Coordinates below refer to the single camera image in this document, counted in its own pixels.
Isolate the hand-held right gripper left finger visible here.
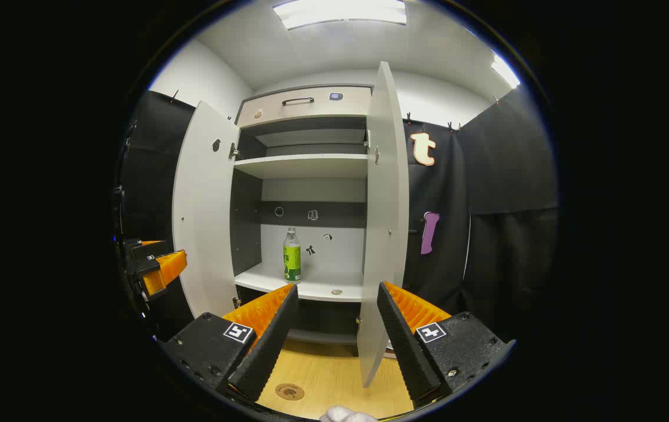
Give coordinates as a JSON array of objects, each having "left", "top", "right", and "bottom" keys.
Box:
[{"left": 158, "top": 284, "right": 300, "bottom": 404}]

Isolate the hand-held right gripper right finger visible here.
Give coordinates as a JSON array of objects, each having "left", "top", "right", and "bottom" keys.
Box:
[{"left": 376, "top": 280, "right": 515, "bottom": 408}]

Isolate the cabinet door with heart sticker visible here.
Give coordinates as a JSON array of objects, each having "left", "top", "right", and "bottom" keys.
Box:
[{"left": 172, "top": 100, "right": 241, "bottom": 320}]

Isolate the green label plastic bottle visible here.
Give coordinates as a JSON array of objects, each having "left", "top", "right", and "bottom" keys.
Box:
[{"left": 283, "top": 227, "right": 302, "bottom": 283}]

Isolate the cabinet door with square stickers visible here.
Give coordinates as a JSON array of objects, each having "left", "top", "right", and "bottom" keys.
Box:
[{"left": 358, "top": 62, "right": 410, "bottom": 389}]

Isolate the white cabinet with dark frame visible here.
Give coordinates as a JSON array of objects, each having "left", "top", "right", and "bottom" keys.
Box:
[{"left": 230, "top": 84, "right": 377, "bottom": 346}]

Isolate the cabinet drawer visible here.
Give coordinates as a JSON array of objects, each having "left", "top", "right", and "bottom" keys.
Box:
[{"left": 236, "top": 85, "right": 373, "bottom": 128}]

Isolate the black backdrop cloth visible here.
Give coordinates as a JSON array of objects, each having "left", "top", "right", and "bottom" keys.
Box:
[{"left": 117, "top": 85, "right": 559, "bottom": 346}]

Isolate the ceiling light panel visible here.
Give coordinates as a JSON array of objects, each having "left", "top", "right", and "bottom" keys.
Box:
[
  {"left": 491, "top": 54, "right": 521, "bottom": 89},
  {"left": 273, "top": 0, "right": 408, "bottom": 30}
]

